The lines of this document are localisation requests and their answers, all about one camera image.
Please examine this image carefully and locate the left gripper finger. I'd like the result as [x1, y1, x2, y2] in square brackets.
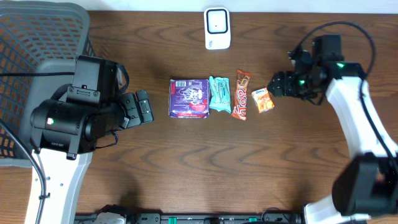
[119, 93, 140, 128]
[136, 90, 154, 124]

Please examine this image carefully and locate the small orange snack box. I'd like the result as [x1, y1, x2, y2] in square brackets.
[251, 88, 274, 113]

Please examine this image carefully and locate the orange Top snack bar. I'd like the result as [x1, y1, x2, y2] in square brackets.
[231, 69, 251, 121]

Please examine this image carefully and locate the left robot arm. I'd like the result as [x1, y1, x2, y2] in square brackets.
[25, 90, 154, 223]

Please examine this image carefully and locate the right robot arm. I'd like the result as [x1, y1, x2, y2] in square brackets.
[267, 47, 397, 223]

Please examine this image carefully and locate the white barcode scanner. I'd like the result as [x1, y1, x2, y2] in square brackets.
[203, 7, 231, 50]

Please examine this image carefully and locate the purple square snack packet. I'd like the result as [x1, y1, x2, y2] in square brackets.
[169, 79, 210, 118]

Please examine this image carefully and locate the teal wrapped snack packet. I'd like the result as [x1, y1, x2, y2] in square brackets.
[209, 76, 231, 113]

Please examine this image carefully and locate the grey plastic mesh basket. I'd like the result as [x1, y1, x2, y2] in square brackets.
[0, 1, 97, 168]

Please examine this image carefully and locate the black mounting rail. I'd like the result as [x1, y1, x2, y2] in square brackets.
[74, 212, 307, 224]

